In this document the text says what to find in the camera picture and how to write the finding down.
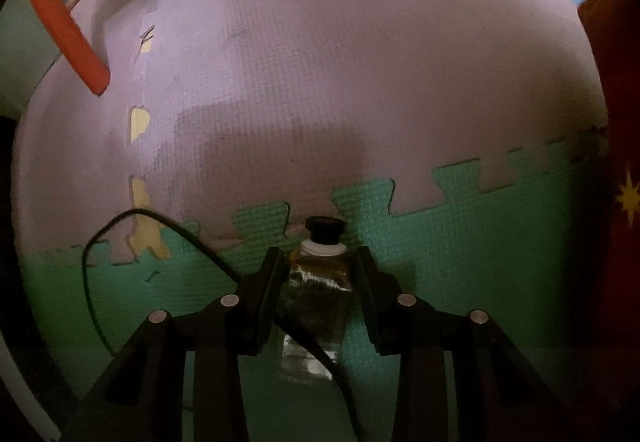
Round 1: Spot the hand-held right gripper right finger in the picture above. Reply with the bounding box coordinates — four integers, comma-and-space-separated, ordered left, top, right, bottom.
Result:
351, 246, 581, 442

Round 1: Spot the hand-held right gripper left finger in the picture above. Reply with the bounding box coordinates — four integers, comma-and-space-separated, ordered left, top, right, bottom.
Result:
60, 246, 290, 442

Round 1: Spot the silver tube with black cap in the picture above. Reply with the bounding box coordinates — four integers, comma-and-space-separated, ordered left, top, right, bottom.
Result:
277, 216, 351, 383

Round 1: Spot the red plush blanket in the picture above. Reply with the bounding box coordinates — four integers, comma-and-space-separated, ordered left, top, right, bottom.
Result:
577, 0, 640, 358

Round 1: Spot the red plastic stool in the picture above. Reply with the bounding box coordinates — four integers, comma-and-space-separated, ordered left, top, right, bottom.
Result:
22, 0, 435, 97

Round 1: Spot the thin black floor cable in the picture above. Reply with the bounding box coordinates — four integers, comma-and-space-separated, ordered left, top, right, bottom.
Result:
82, 208, 363, 442

